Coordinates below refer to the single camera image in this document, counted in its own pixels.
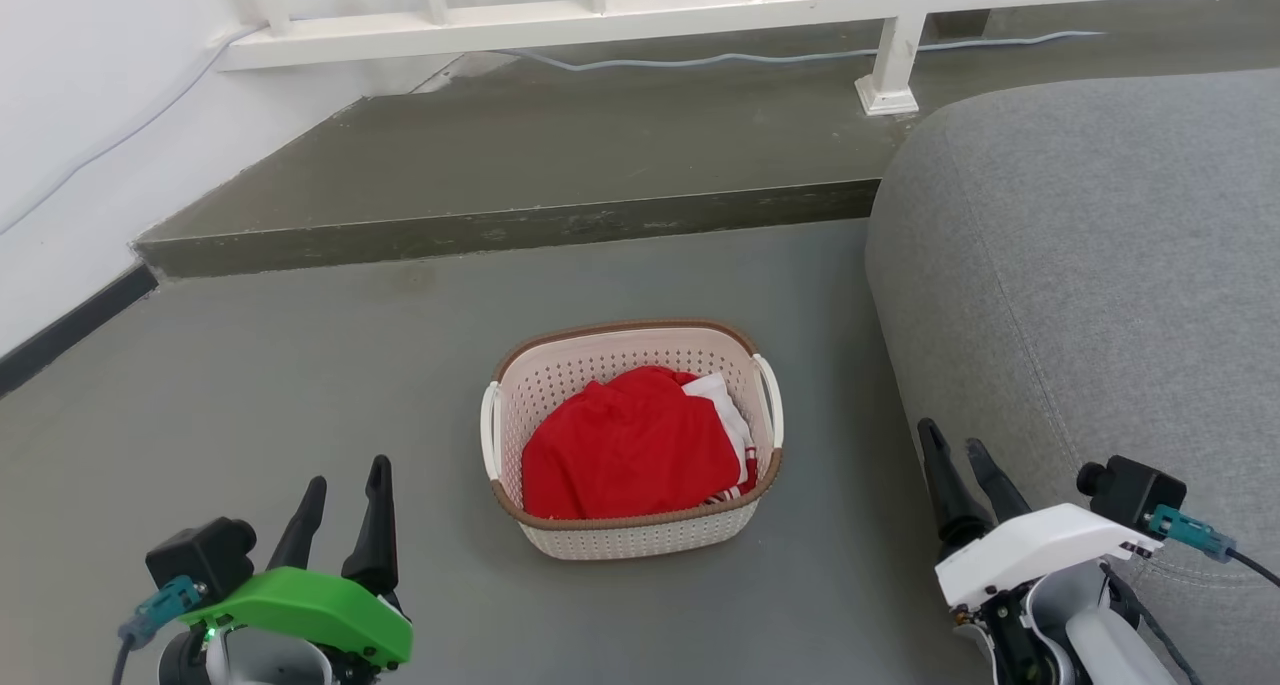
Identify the thin light wall cable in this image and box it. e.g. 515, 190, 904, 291
0, 25, 266, 238

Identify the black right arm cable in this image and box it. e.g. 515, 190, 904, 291
1100, 563, 1206, 685

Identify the teal right camera connector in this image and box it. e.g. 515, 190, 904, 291
1147, 505, 1237, 564

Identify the teal left camera connector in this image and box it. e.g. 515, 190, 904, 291
118, 577, 203, 648

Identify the grey cable on floor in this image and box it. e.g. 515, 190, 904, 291
495, 31, 1106, 72

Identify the white perforated plastic laundry basket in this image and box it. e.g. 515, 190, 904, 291
480, 319, 785, 562

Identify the teal camera connector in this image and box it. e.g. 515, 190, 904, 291
118, 577, 203, 648
1147, 505, 1237, 564

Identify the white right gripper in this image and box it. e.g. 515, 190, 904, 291
918, 418, 1166, 611

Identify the white wooden railing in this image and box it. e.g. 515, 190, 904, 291
215, 0, 1280, 117

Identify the black baseboard strip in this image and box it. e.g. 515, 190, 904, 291
0, 263, 159, 398

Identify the grey fabric sofa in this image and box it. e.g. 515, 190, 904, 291
865, 68, 1280, 685

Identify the white garment with red stripes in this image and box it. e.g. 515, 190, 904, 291
683, 372, 758, 504

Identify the black right camera cable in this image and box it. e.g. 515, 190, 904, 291
1228, 548, 1280, 588

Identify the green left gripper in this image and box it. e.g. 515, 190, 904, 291
180, 455, 413, 666

